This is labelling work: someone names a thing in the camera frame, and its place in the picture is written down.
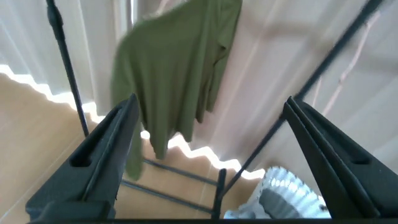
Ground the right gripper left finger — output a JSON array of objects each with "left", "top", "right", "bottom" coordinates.
[{"left": 25, "top": 93, "right": 141, "bottom": 219}]

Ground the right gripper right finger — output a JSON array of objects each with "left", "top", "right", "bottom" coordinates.
[{"left": 282, "top": 95, "right": 398, "bottom": 219}]

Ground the pink clothes hanger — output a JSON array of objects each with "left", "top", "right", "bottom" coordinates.
[
  {"left": 154, "top": 0, "right": 171, "bottom": 17},
  {"left": 310, "top": 11, "right": 382, "bottom": 116}
]

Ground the green printed shirt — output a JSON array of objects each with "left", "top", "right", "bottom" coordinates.
[{"left": 110, "top": 0, "right": 244, "bottom": 182}]

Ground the white laundry basket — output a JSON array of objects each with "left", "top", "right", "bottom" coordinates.
[{"left": 223, "top": 166, "right": 332, "bottom": 219}]

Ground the black clothes rack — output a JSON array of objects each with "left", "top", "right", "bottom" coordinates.
[{"left": 45, "top": 0, "right": 385, "bottom": 219}]

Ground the beige curtain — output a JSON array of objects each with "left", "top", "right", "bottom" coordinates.
[{"left": 0, "top": 0, "right": 398, "bottom": 200}]

